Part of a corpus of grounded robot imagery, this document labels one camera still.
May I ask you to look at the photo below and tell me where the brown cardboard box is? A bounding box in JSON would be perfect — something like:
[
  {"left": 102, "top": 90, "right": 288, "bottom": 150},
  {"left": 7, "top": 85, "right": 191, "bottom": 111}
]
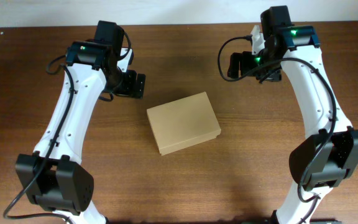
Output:
[{"left": 147, "top": 91, "right": 221, "bottom": 156}]

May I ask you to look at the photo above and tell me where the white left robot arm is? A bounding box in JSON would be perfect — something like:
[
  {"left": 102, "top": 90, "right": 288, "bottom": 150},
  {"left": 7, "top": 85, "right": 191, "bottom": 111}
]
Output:
[{"left": 15, "top": 21, "right": 145, "bottom": 223}]

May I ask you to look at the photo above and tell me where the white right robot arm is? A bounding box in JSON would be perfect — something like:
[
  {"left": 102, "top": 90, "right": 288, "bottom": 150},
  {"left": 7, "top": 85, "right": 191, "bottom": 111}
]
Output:
[{"left": 222, "top": 6, "right": 358, "bottom": 223}]

